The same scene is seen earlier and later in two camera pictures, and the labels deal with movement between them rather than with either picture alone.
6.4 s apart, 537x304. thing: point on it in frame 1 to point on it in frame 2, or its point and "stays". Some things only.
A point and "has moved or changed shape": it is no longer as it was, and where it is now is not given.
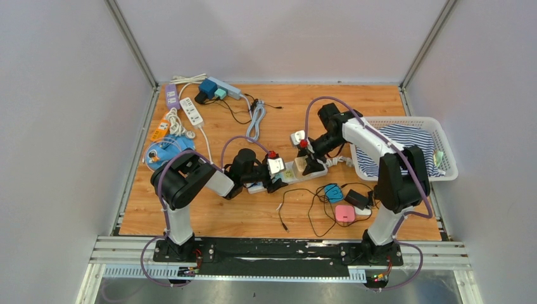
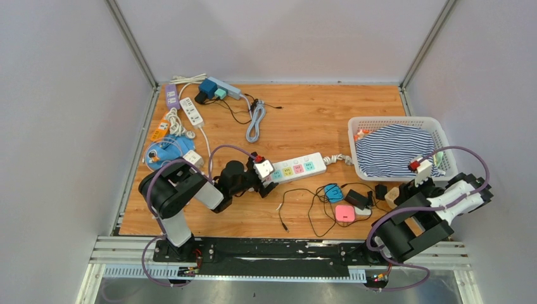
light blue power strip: (231, 92) stays
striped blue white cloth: (404, 136) stays
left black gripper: (275, 185) to (261, 189)
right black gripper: (313, 166) to (406, 191)
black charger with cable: (358, 199) stays
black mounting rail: (232, 258) stays
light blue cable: (253, 129) stays
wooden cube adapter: (301, 163) has moved or changed shape
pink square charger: (344, 213) stays
